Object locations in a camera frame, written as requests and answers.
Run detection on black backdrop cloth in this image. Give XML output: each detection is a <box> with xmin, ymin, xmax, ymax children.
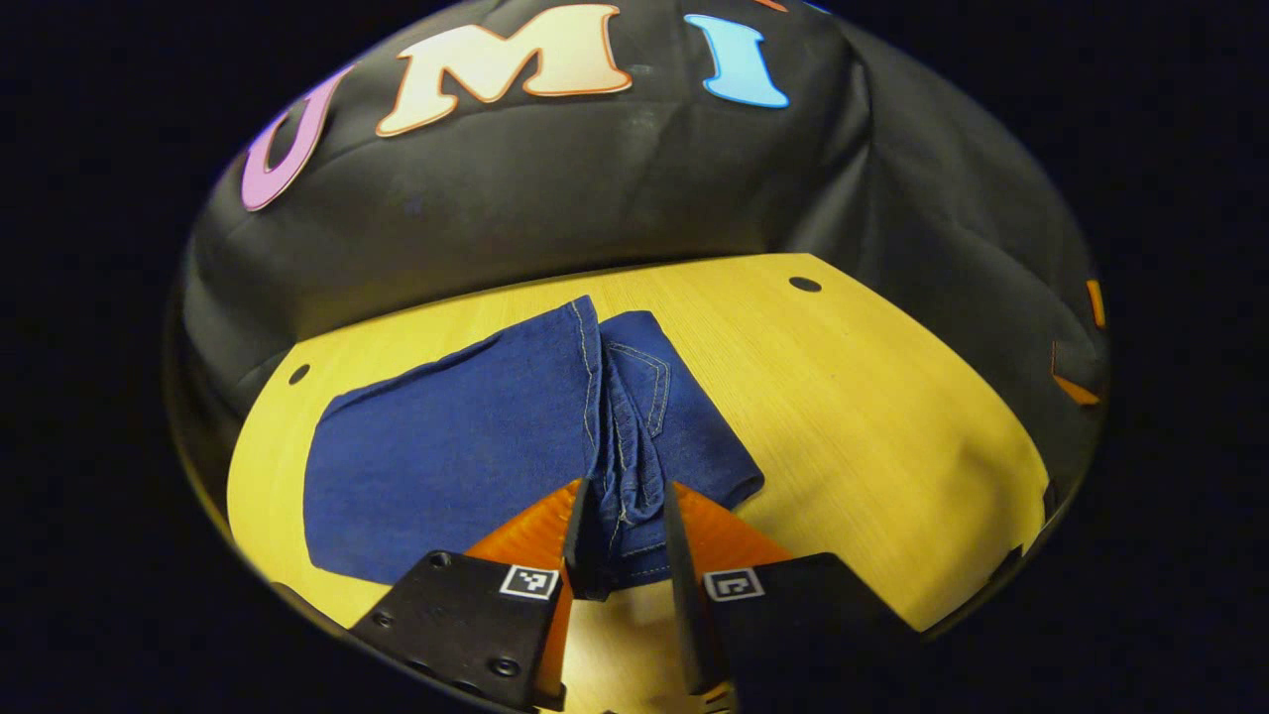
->
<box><xmin>178</xmin><ymin>0</ymin><xmax>1109</xmax><ymax>477</ymax></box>

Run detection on blue denim jeans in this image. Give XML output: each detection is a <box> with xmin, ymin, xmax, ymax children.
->
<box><xmin>302</xmin><ymin>295</ymin><xmax>766</xmax><ymax>602</ymax></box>

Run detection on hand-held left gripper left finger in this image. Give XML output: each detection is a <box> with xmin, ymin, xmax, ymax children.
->
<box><xmin>349</xmin><ymin>479</ymin><xmax>608</xmax><ymax>713</ymax></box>

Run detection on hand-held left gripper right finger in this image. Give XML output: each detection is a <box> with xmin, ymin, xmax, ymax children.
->
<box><xmin>662</xmin><ymin>483</ymin><xmax>923</xmax><ymax>714</ymax></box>

